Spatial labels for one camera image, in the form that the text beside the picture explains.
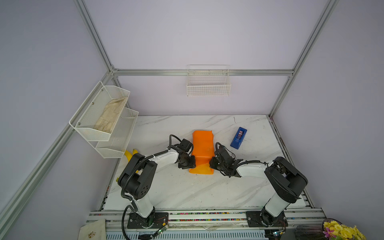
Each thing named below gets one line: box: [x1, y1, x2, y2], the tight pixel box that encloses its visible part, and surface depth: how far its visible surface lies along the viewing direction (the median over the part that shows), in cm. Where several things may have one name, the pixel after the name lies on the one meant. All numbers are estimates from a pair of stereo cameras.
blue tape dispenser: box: [230, 127, 248, 150], surface depth 103 cm
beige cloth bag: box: [78, 219, 107, 240], surface depth 71 cm
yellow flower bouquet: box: [323, 220, 367, 240], surface depth 52 cm
